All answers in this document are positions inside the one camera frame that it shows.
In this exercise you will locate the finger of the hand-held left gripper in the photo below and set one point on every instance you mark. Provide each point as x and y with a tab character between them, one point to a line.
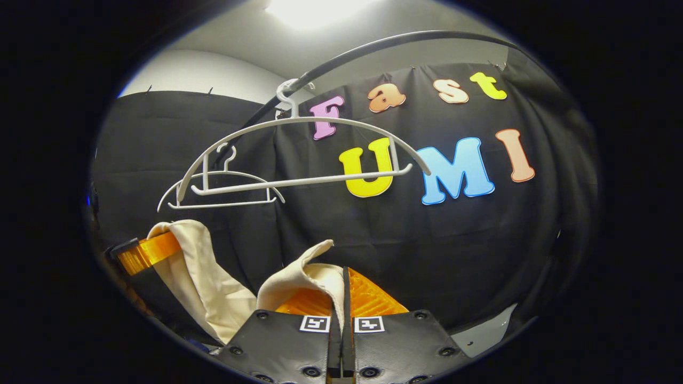
144	290

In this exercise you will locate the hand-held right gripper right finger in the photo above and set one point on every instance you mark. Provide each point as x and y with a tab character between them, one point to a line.
348	330

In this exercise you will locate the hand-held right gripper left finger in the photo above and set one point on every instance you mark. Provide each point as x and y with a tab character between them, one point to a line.
288	346

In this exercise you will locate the cream collared shirt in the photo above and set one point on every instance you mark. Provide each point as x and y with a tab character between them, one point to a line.
213	298

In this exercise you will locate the white plastic clothes hanger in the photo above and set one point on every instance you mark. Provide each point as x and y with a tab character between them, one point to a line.
213	205
299	121

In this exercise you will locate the black metal clothes rack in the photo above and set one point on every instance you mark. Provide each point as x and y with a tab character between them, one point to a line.
373	45

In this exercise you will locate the white flat board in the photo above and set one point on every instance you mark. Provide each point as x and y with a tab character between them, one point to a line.
488	330

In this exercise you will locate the large ceiling light panel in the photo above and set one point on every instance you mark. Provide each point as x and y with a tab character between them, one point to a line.
315	10

